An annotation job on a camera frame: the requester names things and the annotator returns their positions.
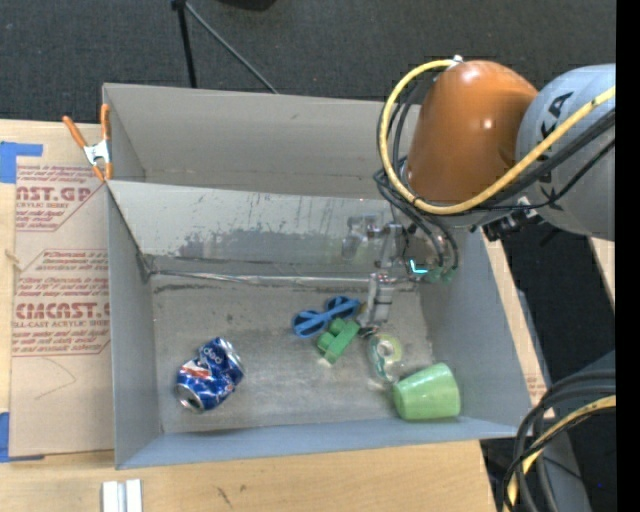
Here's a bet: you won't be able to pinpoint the green plastic toy block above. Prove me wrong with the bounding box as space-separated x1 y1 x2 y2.
315 318 362 364

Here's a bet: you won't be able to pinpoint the crushed blue soda can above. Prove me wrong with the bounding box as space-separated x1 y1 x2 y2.
174 336 246 414

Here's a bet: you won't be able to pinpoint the blue sunglasses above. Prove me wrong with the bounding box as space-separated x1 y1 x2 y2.
291 295 362 338

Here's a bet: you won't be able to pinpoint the grey metal bin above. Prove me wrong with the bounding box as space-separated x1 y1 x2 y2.
101 83 534 470

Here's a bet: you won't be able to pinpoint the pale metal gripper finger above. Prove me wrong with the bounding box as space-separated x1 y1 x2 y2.
367 273 385 325
375 294 394 332

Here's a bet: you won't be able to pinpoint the green plastic cup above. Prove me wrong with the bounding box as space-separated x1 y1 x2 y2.
391 362 462 422

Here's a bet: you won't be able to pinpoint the brown cardboard board red print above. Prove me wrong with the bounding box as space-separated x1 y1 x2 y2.
0 118 117 460

